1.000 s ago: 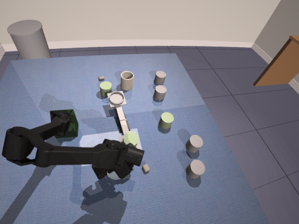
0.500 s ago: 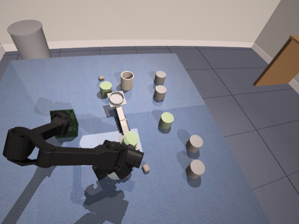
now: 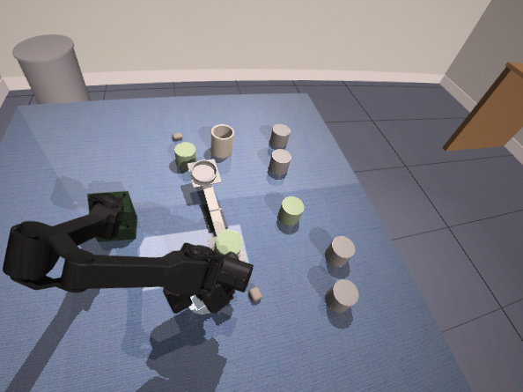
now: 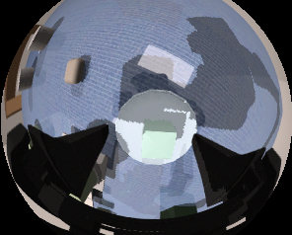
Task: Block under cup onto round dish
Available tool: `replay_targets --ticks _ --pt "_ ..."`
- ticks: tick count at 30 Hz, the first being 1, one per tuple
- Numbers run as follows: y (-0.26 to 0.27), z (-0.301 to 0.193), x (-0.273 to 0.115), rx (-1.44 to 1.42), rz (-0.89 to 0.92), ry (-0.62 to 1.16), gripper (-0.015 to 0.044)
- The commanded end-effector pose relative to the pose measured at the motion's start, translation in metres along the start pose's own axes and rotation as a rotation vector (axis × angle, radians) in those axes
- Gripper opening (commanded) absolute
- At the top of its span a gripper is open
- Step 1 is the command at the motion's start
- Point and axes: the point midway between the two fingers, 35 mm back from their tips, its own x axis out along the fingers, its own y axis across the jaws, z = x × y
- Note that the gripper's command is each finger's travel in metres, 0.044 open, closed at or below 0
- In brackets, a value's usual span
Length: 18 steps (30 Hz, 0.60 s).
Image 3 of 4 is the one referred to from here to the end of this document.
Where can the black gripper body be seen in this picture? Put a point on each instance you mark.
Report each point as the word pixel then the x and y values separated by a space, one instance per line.
pixel 178 302

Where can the white round dish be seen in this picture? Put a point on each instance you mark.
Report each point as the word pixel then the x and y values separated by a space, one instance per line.
pixel 198 306

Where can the pale green cylinder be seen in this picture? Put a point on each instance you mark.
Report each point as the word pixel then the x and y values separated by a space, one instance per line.
pixel 228 241
pixel 185 153
pixel 291 211

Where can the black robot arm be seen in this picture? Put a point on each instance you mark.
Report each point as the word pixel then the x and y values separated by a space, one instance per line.
pixel 34 248

